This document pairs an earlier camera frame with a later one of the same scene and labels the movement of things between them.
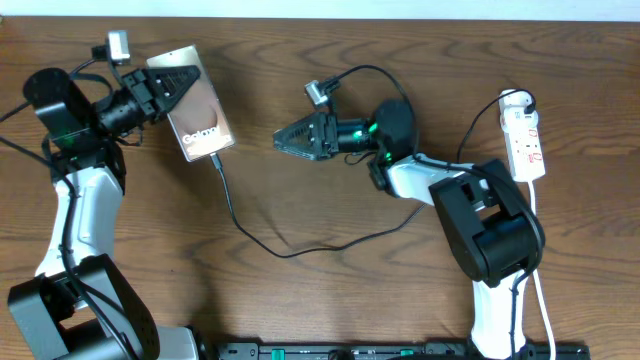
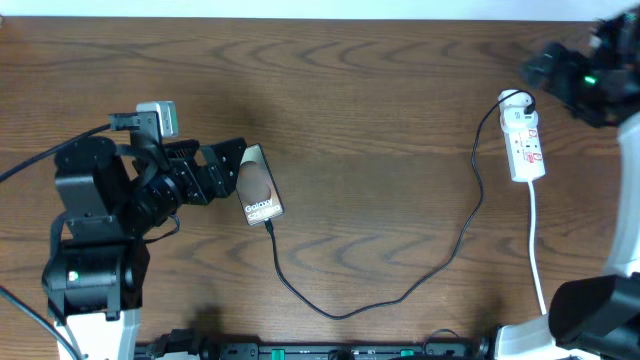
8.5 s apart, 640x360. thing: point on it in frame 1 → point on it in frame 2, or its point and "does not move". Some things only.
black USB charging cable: x=373 y=231 → x=456 y=245
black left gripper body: x=135 y=83 → x=191 y=185
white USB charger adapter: x=512 y=111 does not move
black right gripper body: x=332 y=144 → x=578 y=80
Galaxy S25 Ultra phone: x=196 y=116 → x=256 y=186
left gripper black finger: x=170 y=83 → x=222 y=160
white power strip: x=524 y=152 does not move
